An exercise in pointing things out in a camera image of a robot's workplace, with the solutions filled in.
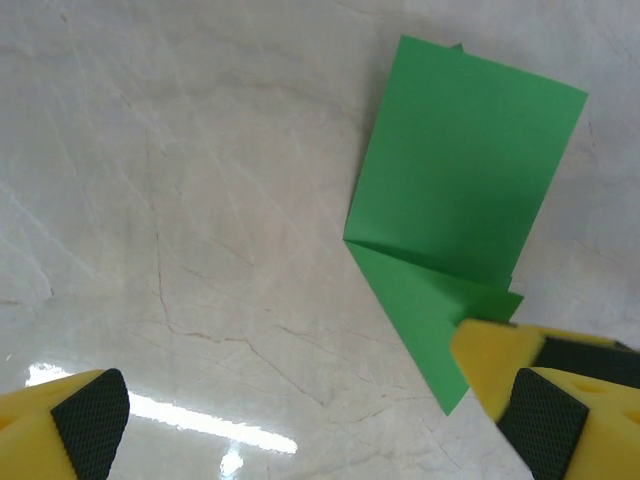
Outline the green square paper sheet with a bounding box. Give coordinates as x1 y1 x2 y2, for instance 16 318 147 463
342 33 589 417

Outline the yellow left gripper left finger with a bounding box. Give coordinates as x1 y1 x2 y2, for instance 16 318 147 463
0 367 131 480

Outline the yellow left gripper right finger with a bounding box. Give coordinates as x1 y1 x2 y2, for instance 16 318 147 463
498 366 640 480

